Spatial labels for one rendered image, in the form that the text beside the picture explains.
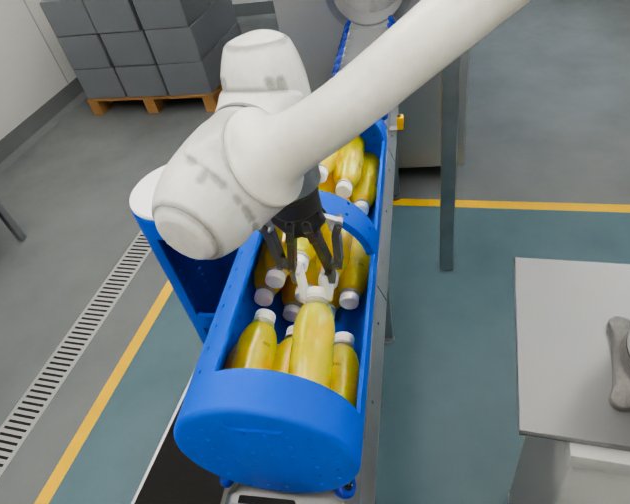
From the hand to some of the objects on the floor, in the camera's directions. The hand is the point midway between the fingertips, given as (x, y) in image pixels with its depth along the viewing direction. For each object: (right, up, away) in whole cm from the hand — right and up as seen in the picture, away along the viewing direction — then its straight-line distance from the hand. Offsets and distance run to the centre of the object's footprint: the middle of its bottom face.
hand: (314, 281), depth 84 cm
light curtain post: (+64, -1, +158) cm, 170 cm away
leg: (+32, -33, +132) cm, 140 cm away
